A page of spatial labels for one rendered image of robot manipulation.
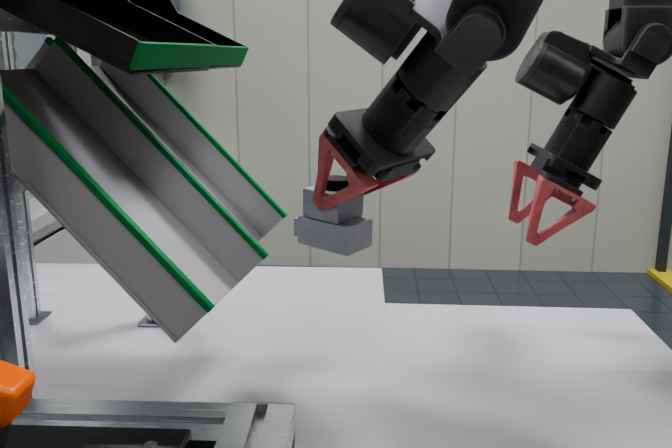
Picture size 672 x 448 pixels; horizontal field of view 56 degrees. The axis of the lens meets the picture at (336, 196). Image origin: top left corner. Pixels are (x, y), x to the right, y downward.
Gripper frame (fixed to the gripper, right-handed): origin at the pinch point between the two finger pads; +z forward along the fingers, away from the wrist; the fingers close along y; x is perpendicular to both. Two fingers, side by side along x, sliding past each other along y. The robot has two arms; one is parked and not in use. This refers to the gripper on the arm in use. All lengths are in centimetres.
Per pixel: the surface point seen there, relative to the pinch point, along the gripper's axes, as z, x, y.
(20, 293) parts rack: 8.3, -4.1, 27.8
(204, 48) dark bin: -8.0, -12.7, 12.5
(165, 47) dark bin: -10.1, -10.6, 18.7
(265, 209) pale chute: 11.2, -6.7, -2.6
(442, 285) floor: 155, -10, -235
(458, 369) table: 9.1, 20.5, -10.2
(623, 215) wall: 86, 20, -315
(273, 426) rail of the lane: -0.2, 15.2, 21.7
